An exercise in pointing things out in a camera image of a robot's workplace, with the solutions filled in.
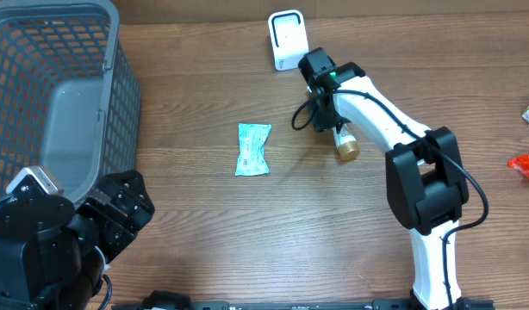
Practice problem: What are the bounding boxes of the white cosmetic tube gold cap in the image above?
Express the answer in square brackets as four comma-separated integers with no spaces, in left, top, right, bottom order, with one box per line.
[333,124,360,162]

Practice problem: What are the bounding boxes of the teal snack packet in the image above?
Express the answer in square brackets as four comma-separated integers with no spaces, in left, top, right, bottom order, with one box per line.
[235,123,271,177]

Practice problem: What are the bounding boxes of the orange spaghetti packet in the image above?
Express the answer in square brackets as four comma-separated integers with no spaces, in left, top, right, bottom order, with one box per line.
[507,153,529,179]

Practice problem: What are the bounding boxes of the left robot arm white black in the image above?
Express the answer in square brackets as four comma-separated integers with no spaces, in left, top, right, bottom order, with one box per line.
[0,166,155,309]

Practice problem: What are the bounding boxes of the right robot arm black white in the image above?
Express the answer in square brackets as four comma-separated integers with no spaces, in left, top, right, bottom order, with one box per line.
[298,48,495,309]

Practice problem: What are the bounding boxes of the white barcode scanner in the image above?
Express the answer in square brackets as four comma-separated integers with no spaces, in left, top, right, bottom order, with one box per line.
[268,9,309,71]

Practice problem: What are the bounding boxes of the grey plastic mesh basket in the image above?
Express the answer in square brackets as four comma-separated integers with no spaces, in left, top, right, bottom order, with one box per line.
[0,0,141,204]

